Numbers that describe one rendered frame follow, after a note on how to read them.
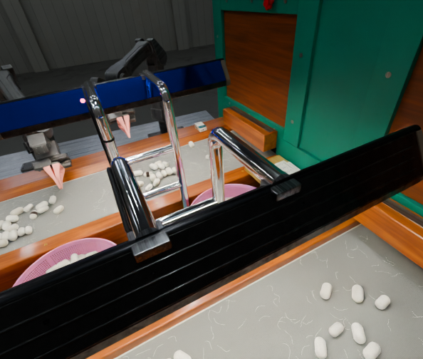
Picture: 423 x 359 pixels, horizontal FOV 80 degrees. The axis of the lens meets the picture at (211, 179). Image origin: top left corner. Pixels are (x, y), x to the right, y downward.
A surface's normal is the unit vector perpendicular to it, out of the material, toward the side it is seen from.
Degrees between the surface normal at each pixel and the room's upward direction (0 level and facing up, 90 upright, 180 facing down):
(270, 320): 0
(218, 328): 0
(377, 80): 90
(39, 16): 90
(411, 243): 90
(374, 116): 90
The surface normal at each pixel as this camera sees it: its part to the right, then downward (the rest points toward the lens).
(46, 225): -0.07, -0.79
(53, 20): 0.36, 0.54
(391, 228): -0.89, 0.33
